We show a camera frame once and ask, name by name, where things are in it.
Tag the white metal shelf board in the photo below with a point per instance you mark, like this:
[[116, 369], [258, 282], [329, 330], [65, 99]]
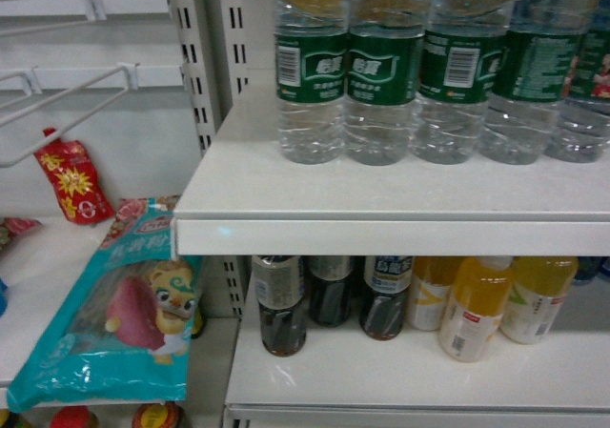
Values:
[[245, 198]]

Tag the white lower shelf board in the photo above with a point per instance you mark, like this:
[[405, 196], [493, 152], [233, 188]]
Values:
[[343, 378]]

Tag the water bottle barcode left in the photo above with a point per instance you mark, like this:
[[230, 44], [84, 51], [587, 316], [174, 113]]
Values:
[[310, 47]]

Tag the water bottle logo label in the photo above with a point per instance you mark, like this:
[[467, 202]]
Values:
[[384, 52]]

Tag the white slotted shelf upright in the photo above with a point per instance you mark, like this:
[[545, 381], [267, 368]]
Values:
[[225, 278]]

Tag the white left shelf board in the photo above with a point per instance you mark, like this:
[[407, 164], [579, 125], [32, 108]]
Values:
[[39, 269]]

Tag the water bottle rightmost edge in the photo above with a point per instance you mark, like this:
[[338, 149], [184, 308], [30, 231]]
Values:
[[582, 134]]

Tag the water bottle text label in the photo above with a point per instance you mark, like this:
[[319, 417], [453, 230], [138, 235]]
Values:
[[540, 45]]

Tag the dark tea bottle middle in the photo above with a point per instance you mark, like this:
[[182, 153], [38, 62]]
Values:
[[330, 288]]

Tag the dark tea bottle front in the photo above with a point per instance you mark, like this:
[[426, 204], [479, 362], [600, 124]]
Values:
[[279, 290]]

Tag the dark oolong tea bottle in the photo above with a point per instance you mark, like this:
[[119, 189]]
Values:
[[387, 279]]

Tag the orange juice bottle back left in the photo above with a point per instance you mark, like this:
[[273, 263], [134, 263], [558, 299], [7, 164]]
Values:
[[432, 279]]

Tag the orange juice bottle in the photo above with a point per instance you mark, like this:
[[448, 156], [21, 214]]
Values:
[[540, 286], [475, 306], [432, 279]]

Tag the orange juice bottle front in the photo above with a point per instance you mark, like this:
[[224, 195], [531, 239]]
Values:
[[475, 306]]

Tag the teal sweet potato noodle bag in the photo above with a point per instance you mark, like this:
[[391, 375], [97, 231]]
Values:
[[125, 328]]

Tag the red sauce pouch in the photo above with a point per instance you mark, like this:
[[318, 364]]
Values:
[[74, 179]]

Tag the orange juice bottle right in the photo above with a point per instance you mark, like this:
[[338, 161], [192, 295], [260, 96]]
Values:
[[540, 286]]

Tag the red yellow lid jar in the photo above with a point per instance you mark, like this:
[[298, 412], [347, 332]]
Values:
[[159, 415]]

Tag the red floral snack packet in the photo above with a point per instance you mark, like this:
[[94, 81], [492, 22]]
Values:
[[13, 227]]

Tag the white wire display hook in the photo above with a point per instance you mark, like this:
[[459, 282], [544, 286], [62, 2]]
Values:
[[63, 109]]

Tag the upper white wire hook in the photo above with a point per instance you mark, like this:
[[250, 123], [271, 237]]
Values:
[[90, 11]]

